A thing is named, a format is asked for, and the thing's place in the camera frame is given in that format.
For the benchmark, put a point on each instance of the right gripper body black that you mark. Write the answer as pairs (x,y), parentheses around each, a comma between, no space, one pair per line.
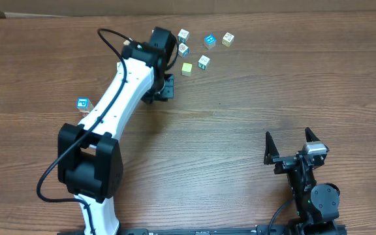
(285,164)

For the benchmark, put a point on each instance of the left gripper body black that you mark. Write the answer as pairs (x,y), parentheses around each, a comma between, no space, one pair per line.
(167,89)

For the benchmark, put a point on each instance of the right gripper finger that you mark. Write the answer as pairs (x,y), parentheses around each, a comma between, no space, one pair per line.
(271,151)
(310,136)

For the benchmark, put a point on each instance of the cream block green R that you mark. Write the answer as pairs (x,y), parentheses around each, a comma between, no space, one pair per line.
(86,109)

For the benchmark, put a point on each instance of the blue P block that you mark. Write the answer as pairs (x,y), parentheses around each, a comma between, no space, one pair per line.
(83,102)

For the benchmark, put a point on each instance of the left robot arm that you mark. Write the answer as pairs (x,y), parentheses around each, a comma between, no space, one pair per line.
(89,158)

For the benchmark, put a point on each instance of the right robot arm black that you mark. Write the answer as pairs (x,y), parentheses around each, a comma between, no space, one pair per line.
(316,204)

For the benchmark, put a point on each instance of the yellow block right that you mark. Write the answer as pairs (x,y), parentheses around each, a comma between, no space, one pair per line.
(186,69)

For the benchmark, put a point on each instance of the cream block blue side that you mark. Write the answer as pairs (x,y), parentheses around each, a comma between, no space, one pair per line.
(183,50)

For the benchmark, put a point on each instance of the cream block teal side lower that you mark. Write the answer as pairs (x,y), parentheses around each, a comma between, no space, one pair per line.
(203,62)

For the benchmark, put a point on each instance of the cream block teal side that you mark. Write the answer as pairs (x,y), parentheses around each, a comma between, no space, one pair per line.
(183,36)
(203,62)

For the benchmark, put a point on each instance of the cream block teal side top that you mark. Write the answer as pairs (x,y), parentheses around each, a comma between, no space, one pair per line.
(183,36)

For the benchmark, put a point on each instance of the blue top block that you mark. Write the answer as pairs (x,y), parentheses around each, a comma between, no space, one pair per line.
(209,41)

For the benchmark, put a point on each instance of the cream block yellow side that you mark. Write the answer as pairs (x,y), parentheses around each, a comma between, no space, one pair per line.
(228,39)

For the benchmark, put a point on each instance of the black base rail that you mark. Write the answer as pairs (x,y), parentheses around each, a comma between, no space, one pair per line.
(258,230)

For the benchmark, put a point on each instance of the cardboard wall panel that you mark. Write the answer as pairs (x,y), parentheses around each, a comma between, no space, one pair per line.
(24,8)

